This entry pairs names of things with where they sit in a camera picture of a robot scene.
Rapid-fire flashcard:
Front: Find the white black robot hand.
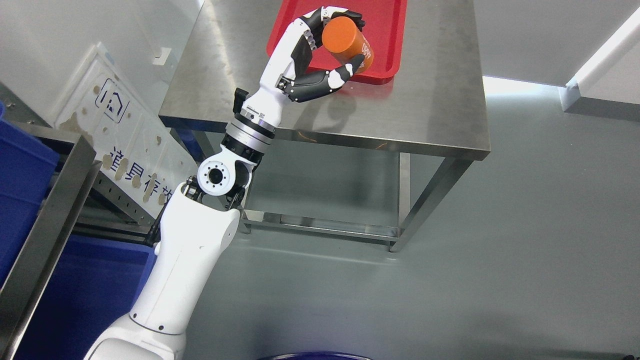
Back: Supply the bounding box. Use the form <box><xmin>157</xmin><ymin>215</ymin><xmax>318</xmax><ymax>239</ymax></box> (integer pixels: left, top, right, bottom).
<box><xmin>234</xmin><ymin>6</ymin><xmax>366</xmax><ymax>132</ymax></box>

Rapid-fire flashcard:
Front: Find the orange cylindrical capacitor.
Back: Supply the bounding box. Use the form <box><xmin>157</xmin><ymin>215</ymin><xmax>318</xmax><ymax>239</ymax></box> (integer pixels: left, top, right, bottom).
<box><xmin>322</xmin><ymin>16</ymin><xmax>374</xmax><ymax>74</ymax></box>

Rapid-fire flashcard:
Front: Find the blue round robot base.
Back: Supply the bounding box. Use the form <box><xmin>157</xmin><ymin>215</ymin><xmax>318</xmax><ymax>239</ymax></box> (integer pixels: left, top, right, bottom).
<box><xmin>258</xmin><ymin>351</ymin><xmax>371</xmax><ymax>360</ymax></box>

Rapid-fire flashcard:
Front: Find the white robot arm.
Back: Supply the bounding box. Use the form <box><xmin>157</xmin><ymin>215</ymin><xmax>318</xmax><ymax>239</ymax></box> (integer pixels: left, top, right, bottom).
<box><xmin>84</xmin><ymin>88</ymin><xmax>274</xmax><ymax>360</ymax></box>

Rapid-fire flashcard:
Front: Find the red plastic tray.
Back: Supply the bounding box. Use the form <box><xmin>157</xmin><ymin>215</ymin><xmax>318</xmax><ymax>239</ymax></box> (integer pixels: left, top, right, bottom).
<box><xmin>266</xmin><ymin>0</ymin><xmax>409</xmax><ymax>85</ymax></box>

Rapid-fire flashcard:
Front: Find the stainless steel table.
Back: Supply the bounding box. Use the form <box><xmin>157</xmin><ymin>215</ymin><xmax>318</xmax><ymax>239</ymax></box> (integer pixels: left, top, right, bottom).
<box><xmin>159</xmin><ymin>0</ymin><xmax>490</xmax><ymax>252</ymax></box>

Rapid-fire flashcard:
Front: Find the white signboard with characters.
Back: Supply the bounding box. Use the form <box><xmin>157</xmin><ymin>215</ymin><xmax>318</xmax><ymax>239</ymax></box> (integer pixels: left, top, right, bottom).
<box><xmin>53</xmin><ymin>43</ymin><xmax>197</xmax><ymax>224</ymax></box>

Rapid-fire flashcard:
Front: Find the large blue bin upper left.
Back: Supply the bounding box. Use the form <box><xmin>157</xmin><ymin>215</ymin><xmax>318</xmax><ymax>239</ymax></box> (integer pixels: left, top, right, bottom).
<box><xmin>0</xmin><ymin>104</ymin><xmax>60</xmax><ymax>284</ymax></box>

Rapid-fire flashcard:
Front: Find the blue bin lower left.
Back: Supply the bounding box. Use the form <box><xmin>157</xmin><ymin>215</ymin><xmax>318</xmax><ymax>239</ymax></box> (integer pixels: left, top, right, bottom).
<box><xmin>14</xmin><ymin>234</ymin><xmax>156</xmax><ymax>360</ymax></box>

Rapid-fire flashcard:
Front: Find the metal shelf rail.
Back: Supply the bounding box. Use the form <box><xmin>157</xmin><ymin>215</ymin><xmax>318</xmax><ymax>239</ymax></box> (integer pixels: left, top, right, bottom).
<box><xmin>0</xmin><ymin>123</ymin><xmax>101</xmax><ymax>360</ymax></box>

